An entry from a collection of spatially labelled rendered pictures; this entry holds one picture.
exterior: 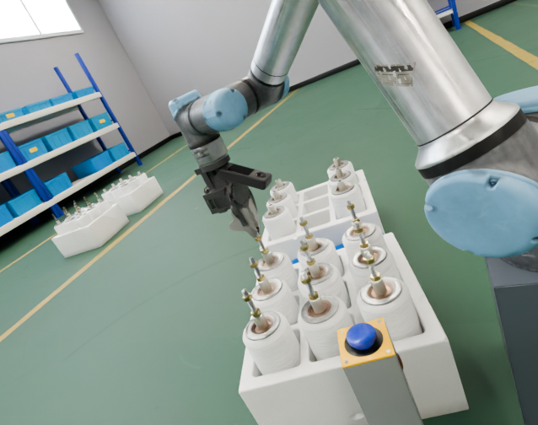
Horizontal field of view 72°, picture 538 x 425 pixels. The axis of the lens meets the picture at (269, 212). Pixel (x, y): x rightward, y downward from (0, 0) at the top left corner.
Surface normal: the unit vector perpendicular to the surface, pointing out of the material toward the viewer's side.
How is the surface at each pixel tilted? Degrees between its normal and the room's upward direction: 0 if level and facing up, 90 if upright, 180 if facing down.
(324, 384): 90
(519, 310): 90
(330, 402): 90
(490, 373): 0
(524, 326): 90
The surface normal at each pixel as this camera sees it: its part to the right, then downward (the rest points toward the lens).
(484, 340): -0.39, -0.85
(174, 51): -0.32, 0.49
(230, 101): 0.61, 0.04
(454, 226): -0.60, 0.63
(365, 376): -0.07, 0.41
